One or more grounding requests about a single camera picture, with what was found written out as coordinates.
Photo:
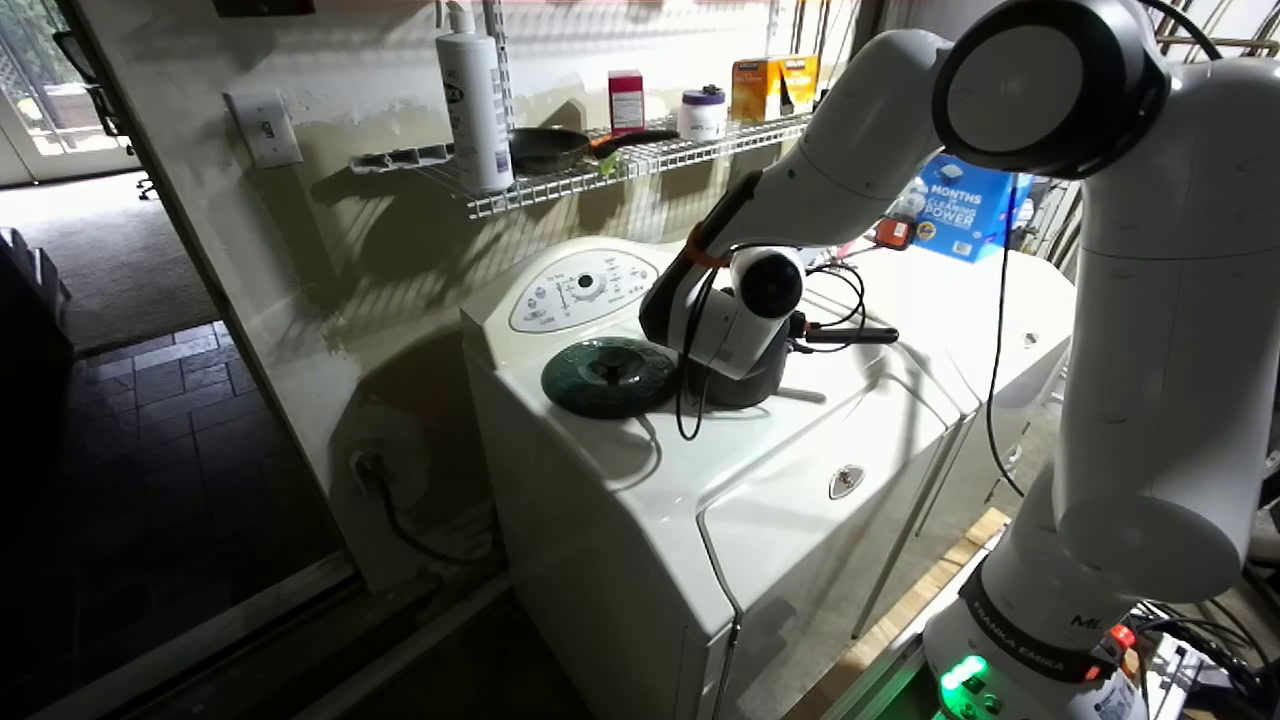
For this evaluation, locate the tall white plastic bottle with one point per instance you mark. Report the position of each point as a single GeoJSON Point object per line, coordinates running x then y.
{"type": "Point", "coordinates": [478, 104]}

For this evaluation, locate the red white can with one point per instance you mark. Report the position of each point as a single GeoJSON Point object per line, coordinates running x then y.
{"type": "Point", "coordinates": [626, 104]}

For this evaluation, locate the white wall switch plate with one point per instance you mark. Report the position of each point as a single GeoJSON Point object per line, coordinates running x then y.
{"type": "Point", "coordinates": [266, 130]}

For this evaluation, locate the white washing machine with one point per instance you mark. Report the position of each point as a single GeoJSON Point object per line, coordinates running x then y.
{"type": "Point", "coordinates": [642, 532]}

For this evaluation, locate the white jar blue lid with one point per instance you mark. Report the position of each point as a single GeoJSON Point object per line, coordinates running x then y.
{"type": "Point", "coordinates": [703, 119]}

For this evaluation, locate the white dryer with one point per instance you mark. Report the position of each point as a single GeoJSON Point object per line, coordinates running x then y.
{"type": "Point", "coordinates": [933, 333]}

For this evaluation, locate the dark green round plate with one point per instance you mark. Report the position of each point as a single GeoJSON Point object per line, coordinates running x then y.
{"type": "Point", "coordinates": [603, 385]}

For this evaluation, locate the black pan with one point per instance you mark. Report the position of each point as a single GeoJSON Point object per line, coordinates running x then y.
{"type": "Point", "coordinates": [548, 151]}

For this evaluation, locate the wooden plank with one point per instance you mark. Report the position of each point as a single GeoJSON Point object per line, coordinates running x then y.
{"type": "Point", "coordinates": [904, 607]}

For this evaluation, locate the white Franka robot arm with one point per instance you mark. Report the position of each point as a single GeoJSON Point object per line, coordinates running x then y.
{"type": "Point", "coordinates": [1173, 333]}

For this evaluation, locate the small orange box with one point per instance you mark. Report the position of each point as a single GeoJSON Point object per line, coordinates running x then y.
{"type": "Point", "coordinates": [897, 234]}

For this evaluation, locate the blue detergent box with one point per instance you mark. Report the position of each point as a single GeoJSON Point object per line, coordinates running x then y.
{"type": "Point", "coordinates": [966, 215]}

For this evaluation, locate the clear bottle yellow cap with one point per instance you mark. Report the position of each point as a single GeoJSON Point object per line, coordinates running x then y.
{"type": "Point", "coordinates": [909, 201]}

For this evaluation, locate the glass patio door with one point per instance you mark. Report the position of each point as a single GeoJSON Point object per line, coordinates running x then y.
{"type": "Point", "coordinates": [53, 82]}

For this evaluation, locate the yellow box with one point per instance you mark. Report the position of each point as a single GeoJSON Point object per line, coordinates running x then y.
{"type": "Point", "coordinates": [755, 91]}
{"type": "Point", "coordinates": [797, 82]}

